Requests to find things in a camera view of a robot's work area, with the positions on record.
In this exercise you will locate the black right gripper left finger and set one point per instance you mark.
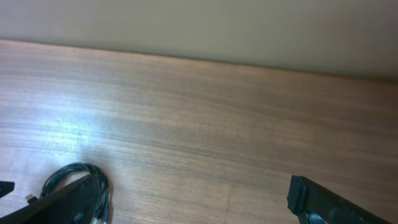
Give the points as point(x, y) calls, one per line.
point(74, 203)

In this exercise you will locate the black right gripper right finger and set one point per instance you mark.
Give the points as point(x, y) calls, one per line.
point(312, 203)

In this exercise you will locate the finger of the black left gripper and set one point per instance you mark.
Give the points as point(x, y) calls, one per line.
point(6, 188)

